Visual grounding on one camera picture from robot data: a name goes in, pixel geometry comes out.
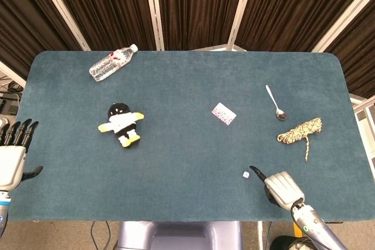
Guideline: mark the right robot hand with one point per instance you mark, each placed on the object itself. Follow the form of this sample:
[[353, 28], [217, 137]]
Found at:
[[281, 187]]

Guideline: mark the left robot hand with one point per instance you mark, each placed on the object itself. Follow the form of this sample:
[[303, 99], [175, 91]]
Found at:
[[11, 156]]

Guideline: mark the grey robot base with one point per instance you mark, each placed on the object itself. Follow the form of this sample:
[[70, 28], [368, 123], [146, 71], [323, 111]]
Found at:
[[178, 235]]

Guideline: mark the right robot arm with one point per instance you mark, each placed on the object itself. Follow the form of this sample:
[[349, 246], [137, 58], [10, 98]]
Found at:
[[315, 226]]

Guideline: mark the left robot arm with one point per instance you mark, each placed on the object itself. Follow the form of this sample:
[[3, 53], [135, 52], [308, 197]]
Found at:
[[3, 216]]

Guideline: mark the small white die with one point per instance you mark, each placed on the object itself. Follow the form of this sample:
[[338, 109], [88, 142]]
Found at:
[[245, 174]]

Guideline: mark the black round object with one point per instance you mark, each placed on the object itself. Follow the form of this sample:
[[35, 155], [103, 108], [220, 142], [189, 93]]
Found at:
[[288, 242]]

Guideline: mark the silver metal spoon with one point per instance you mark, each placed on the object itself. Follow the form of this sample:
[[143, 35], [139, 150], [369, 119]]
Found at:
[[275, 103]]

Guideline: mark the patterned pink white card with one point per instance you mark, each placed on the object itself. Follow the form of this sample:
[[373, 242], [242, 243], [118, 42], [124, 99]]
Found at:
[[224, 114]]

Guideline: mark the blue felt table mat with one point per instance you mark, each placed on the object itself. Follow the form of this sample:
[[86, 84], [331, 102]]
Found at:
[[181, 144]]

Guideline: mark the black white penguin plush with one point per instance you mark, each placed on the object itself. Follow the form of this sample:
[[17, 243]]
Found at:
[[123, 124]]

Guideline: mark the clear plastic water bottle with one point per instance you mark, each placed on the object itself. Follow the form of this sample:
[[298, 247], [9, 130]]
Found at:
[[111, 62]]

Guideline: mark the black curtain partition screen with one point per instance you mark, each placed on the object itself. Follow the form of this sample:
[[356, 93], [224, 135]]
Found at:
[[190, 7]]

